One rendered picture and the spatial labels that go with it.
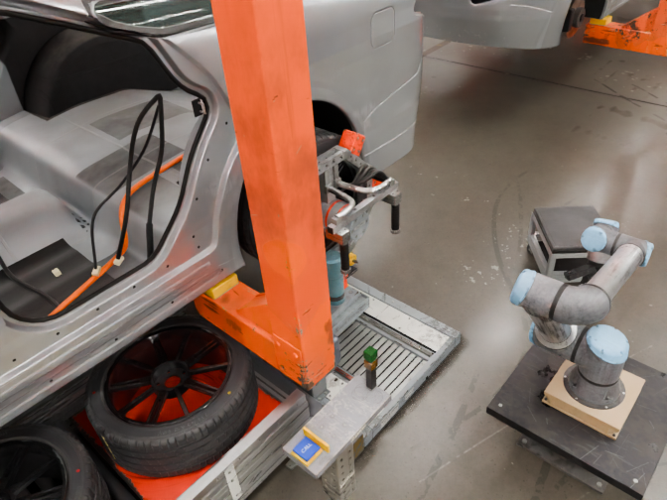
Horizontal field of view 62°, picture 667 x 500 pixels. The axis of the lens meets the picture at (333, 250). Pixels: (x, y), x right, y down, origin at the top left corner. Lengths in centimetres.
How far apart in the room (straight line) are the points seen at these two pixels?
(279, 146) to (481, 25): 315
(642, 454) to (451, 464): 74
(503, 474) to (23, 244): 225
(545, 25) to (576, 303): 311
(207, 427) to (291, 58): 134
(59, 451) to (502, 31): 379
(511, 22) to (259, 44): 324
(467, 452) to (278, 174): 160
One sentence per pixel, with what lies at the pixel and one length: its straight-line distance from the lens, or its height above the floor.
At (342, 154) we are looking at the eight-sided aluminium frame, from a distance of 234.
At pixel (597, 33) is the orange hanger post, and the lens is 554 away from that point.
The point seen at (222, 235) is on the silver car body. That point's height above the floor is 95.
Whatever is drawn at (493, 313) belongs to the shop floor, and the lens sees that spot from 321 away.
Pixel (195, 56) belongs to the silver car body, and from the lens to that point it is 195.
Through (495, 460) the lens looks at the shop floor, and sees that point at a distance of 264.
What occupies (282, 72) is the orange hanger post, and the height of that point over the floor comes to 172.
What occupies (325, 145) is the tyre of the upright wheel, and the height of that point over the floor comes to 113.
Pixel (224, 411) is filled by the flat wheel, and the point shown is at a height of 50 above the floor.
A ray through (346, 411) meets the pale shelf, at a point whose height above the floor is 45.
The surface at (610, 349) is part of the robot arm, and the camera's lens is 228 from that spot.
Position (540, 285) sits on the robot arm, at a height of 109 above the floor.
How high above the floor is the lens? 222
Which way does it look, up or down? 38 degrees down
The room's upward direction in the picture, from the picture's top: 4 degrees counter-clockwise
